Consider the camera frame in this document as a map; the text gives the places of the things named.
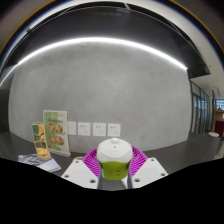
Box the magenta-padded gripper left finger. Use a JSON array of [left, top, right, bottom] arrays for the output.
[[60, 147, 103, 190]]

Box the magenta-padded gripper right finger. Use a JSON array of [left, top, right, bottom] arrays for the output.
[[126, 145, 169, 190]]

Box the green and white charger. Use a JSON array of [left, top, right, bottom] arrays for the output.
[[95, 137, 134, 181]]

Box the large food picture sign stand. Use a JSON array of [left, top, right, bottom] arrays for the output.
[[42, 109, 72, 158]]

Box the small yellow green card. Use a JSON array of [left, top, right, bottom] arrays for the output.
[[30, 121, 52, 162]]

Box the glass partition with dark frames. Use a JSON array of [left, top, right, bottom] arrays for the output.
[[189, 80, 214, 135]]

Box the white ceiling light strip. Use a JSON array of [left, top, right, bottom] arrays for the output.
[[0, 36, 188, 88]]

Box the white wall socket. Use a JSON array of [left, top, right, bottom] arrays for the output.
[[92, 122, 107, 137], [107, 123, 122, 138], [77, 122, 92, 137], [67, 121, 78, 136]]

